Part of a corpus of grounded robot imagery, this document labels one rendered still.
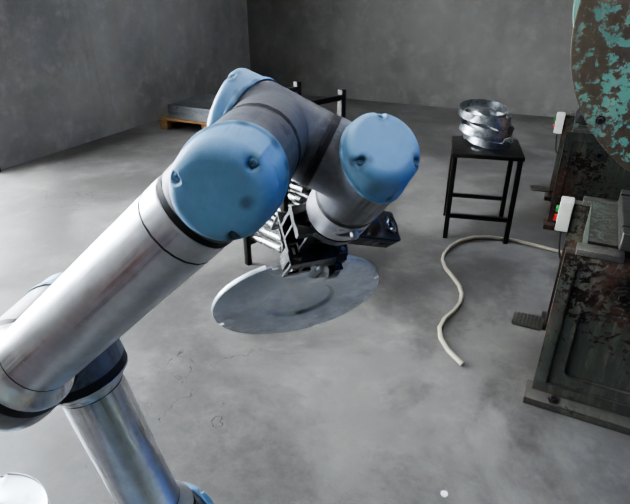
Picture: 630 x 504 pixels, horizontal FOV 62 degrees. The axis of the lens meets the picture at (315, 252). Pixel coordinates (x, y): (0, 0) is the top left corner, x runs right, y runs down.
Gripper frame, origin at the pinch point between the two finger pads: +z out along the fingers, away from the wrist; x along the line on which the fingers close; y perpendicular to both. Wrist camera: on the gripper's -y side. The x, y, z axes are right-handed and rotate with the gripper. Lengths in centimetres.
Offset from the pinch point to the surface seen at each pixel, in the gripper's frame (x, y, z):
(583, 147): -80, -238, 150
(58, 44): -337, 56, 352
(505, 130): -96, -185, 148
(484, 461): 53, -73, 94
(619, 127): -25, -97, 18
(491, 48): -311, -408, 353
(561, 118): -115, -261, 176
